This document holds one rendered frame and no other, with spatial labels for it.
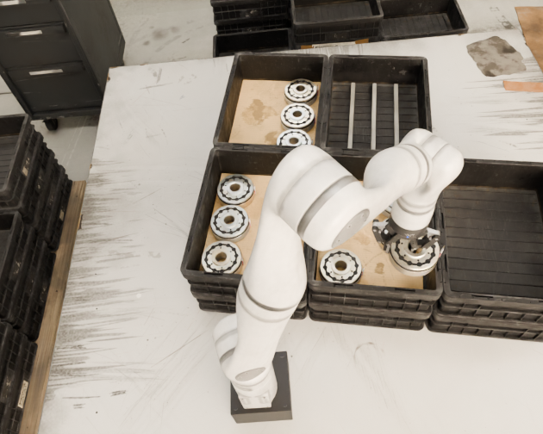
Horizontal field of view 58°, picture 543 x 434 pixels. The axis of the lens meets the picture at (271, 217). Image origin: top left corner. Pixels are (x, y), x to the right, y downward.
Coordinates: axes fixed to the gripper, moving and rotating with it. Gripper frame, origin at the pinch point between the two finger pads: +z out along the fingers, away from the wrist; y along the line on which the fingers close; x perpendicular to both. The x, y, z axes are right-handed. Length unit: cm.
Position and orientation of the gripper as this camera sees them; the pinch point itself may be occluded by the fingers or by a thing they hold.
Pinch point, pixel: (399, 247)
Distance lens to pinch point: 109.8
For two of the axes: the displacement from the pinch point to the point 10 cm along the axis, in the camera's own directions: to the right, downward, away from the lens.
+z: 0.7, 5.2, 8.5
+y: 9.8, 1.4, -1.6
